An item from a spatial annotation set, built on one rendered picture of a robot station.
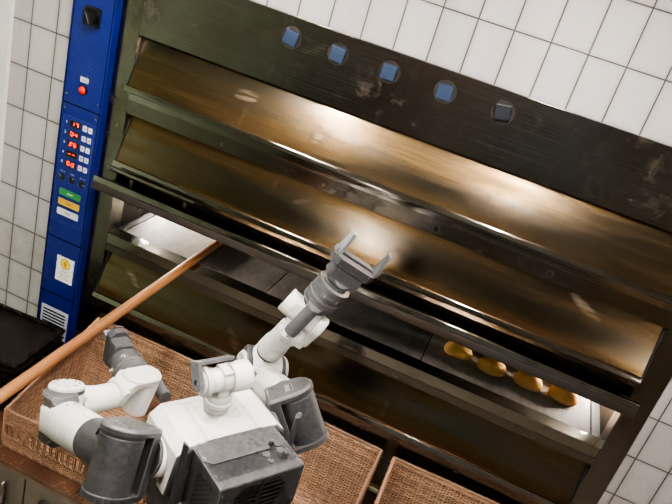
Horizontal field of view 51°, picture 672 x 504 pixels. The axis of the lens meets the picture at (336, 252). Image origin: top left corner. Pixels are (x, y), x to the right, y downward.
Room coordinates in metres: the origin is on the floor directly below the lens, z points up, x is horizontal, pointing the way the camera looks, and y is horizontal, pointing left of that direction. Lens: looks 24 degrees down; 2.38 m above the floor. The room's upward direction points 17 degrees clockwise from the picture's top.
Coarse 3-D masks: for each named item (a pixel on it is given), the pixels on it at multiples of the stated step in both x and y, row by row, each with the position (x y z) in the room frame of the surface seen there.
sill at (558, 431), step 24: (120, 240) 2.20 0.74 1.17; (144, 240) 2.24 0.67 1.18; (168, 264) 2.16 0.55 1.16; (216, 288) 2.12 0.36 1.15; (240, 288) 2.11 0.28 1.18; (336, 336) 2.02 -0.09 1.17; (360, 336) 2.05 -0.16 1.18; (384, 360) 1.98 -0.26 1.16; (408, 360) 1.99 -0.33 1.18; (432, 384) 1.95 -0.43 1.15; (456, 384) 1.94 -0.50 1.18; (504, 408) 1.90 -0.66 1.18; (528, 408) 1.93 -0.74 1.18; (552, 432) 1.86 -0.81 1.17; (576, 432) 1.88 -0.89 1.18
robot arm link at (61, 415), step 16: (48, 384) 1.22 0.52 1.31; (64, 384) 1.23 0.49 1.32; (80, 384) 1.25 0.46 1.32; (48, 400) 1.16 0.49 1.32; (64, 400) 1.17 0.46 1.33; (48, 416) 1.13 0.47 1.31; (64, 416) 1.12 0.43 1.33; (80, 416) 1.11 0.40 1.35; (96, 416) 1.11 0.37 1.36; (48, 432) 1.11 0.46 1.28; (64, 432) 1.08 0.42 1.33; (64, 448) 1.09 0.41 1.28
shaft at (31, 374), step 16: (192, 256) 2.18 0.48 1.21; (176, 272) 2.04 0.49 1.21; (160, 288) 1.94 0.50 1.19; (128, 304) 1.77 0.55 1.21; (112, 320) 1.68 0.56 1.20; (80, 336) 1.56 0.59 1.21; (64, 352) 1.48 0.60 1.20; (32, 368) 1.38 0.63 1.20; (48, 368) 1.42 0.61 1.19; (16, 384) 1.31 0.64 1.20; (0, 400) 1.25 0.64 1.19
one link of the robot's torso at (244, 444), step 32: (160, 416) 1.14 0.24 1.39; (192, 416) 1.16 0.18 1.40; (224, 416) 1.19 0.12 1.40; (256, 416) 1.22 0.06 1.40; (160, 448) 1.08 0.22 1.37; (192, 448) 1.07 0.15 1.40; (224, 448) 1.10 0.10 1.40; (256, 448) 1.13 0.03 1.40; (288, 448) 1.16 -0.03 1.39; (160, 480) 1.08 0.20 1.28; (192, 480) 1.06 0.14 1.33; (224, 480) 1.02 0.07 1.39; (256, 480) 1.04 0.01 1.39; (288, 480) 1.10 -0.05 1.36
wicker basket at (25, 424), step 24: (96, 336) 2.15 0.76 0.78; (72, 360) 2.04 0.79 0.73; (96, 360) 2.12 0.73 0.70; (168, 360) 2.10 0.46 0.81; (192, 360) 2.09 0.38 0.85; (96, 384) 2.09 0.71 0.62; (168, 384) 2.07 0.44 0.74; (24, 408) 1.80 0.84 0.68; (120, 408) 2.04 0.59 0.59; (24, 432) 1.70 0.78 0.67; (48, 456) 1.68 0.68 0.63; (72, 456) 1.66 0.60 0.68; (72, 480) 1.66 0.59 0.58
